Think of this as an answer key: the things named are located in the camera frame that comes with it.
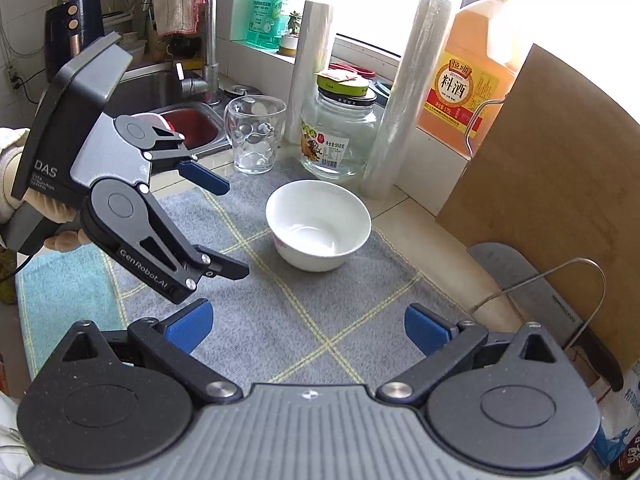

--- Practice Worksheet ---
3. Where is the plain white bowl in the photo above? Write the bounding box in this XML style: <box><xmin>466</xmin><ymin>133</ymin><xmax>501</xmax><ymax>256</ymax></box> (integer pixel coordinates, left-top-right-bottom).
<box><xmin>265</xmin><ymin>180</ymin><xmax>372</xmax><ymax>273</ymax></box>

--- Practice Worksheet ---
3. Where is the steel kitchen sink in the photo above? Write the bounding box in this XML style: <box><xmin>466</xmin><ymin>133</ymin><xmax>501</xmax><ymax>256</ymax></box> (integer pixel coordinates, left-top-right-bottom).
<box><xmin>104</xmin><ymin>63</ymin><xmax>230</xmax><ymax>156</ymax></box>

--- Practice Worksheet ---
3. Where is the left hand beige glove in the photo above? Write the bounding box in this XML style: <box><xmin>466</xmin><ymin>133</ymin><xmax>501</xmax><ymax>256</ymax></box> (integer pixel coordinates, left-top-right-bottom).
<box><xmin>1</xmin><ymin>127</ymin><xmax>91</xmax><ymax>252</ymax></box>

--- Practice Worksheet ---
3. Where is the clear glass mug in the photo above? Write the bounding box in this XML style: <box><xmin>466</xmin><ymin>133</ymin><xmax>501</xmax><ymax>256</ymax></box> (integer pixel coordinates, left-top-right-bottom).
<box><xmin>224</xmin><ymin>94</ymin><xmax>286</xmax><ymax>174</ymax></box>

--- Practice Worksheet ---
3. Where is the steel faucet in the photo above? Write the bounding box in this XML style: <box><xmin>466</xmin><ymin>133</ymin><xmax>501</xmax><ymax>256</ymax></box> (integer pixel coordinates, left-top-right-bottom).
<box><xmin>181</xmin><ymin>0</ymin><xmax>219</xmax><ymax>104</ymax></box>

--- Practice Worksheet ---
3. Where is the grey checked cloth mat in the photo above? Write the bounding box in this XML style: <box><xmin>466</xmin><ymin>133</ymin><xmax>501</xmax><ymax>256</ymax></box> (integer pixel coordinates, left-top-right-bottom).
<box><xmin>102</xmin><ymin>156</ymin><xmax>476</xmax><ymax>396</ymax></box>

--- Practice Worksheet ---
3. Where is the teal towel mat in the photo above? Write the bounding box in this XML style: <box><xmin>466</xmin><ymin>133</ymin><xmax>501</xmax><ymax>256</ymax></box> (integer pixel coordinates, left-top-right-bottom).
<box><xmin>15</xmin><ymin>245</ymin><xmax>126</xmax><ymax>376</ymax></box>

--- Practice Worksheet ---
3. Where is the glass jar black lid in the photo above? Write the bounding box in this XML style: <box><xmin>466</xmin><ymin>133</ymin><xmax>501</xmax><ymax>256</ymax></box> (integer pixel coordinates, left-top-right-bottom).
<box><xmin>299</xmin><ymin>68</ymin><xmax>378</xmax><ymax>184</ymax></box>

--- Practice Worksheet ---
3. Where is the small potted plant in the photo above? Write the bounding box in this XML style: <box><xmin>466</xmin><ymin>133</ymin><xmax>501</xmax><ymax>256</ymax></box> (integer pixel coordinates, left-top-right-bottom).
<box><xmin>278</xmin><ymin>11</ymin><xmax>302</xmax><ymax>58</ymax></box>

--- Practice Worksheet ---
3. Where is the green dish soap bottle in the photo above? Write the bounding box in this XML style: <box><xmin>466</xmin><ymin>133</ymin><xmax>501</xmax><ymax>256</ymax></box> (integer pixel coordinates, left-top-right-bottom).
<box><xmin>246</xmin><ymin>0</ymin><xmax>286</xmax><ymax>50</ymax></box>

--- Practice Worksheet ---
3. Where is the pink dish rag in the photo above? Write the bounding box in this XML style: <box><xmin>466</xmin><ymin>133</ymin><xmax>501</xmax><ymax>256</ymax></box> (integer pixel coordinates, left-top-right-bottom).
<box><xmin>152</xmin><ymin>0</ymin><xmax>205</xmax><ymax>37</ymax></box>

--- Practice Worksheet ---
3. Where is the plastic wrap roll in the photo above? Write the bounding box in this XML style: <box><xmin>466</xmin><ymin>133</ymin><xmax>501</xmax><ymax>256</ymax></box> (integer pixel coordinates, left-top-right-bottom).
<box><xmin>284</xmin><ymin>0</ymin><xmax>335</xmax><ymax>145</ymax></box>
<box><xmin>360</xmin><ymin>0</ymin><xmax>452</xmax><ymax>198</ymax></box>

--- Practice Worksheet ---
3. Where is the wooden cutting board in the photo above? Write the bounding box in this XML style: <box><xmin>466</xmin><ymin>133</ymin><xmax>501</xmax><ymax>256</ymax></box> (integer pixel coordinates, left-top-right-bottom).
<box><xmin>436</xmin><ymin>46</ymin><xmax>639</xmax><ymax>370</ymax></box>

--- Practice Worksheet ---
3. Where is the blue white salt bag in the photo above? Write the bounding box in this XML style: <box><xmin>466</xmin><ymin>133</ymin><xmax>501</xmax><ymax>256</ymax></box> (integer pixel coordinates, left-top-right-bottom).
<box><xmin>590</xmin><ymin>362</ymin><xmax>639</xmax><ymax>466</ymax></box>

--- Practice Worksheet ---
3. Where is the white jacket sleeve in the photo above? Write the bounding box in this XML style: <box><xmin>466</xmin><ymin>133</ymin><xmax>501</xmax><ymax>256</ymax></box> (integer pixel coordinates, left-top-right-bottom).
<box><xmin>0</xmin><ymin>392</ymin><xmax>34</xmax><ymax>480</ymax></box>

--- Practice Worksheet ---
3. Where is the orange cooking wine jug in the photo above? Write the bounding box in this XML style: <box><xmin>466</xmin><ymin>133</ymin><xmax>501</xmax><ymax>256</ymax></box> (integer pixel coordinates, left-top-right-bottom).
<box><xmin>418</xmin><ymin>0</ymin><xmax>524</xmax><ymax>158</ymax></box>

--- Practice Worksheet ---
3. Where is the metal wire rack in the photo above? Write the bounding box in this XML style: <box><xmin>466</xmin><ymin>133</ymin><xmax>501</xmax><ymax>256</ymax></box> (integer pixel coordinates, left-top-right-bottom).
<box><xmin>470</xmin><ymin>244</ymin><xmax>608</xmax><ymax>349</ymax></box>

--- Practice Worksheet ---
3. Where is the kitchen cleaver black handle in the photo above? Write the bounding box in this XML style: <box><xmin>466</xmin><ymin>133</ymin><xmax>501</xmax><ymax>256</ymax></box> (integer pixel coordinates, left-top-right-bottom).
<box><xmin>466</xmin><ymin>242</ymin><xmax>625</xmax><ymax>394</ymax></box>

